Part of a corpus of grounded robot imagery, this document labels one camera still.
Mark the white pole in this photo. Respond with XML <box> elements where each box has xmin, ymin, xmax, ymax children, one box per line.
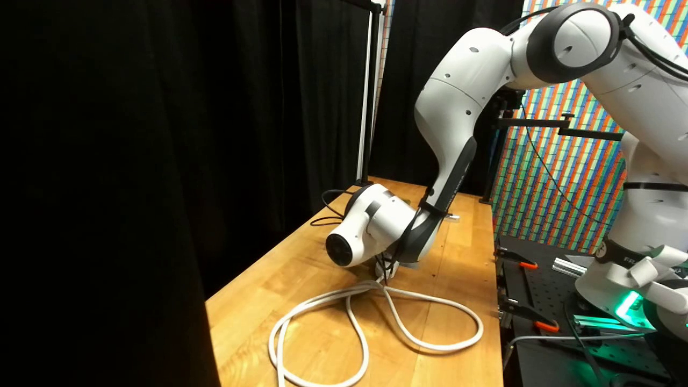
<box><xmin>352</xmin><ymin>0</ymin><xmax>393</xmax><ymax>190</ymax></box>

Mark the black curtain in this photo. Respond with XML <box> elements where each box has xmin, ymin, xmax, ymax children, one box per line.
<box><xmin>0</xmin><ymin>0</ymin><xmax>530</xmax><ymax>387</ymax></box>

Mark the silver metal block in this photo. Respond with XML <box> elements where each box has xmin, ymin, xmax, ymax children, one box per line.
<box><xmin>551</xmin><ymin>254</ymin><xmax>595</xmax><ymax>279</ymax></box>

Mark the black breadboard table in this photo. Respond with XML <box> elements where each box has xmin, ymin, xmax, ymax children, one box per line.
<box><xmin>492</xmin><ymin>234</ymin><xmax>688</xmax><ymax>387</ymax></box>

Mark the white cable with plug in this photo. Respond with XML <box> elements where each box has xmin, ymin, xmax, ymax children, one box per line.
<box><xmin>268</xmin><ymin>257</ymin><xmax>487</xmax><ymax>387</ymax></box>

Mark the black clamp orange handle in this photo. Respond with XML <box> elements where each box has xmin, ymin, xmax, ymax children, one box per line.
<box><xmin>492</xmin><ymin>245</ymin><xmax>542</xmax><ymax>276</ymax></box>
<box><xmin>499</xmin><ymin>295</ymin><xmax>563</xmax><ymax>338</ymax></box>

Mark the light grey cable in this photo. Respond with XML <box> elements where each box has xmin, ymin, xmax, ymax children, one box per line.
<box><xmin>511</xmin><ymin>328</ymin><xmax>651</xmax><ymax>348</ymax></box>

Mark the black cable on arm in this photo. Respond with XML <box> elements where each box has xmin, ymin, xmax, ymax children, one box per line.
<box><xmin>620</xmin><ymin>8</ymin><xmax>688</xmax><ymax>81</ymax></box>

